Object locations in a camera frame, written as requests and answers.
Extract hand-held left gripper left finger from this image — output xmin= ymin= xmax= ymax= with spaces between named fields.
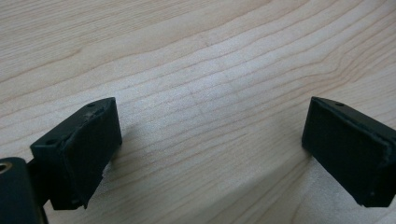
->
xmin=30 ymin=96 xmax=123 ymax=211

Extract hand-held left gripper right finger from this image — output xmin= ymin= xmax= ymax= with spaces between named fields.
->
xmin=301 ymin=95 xmax=396 ymax=209

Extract wooden tea box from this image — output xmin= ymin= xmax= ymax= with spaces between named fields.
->
xmin=43 ymin=153 xmax=396 ymax=224

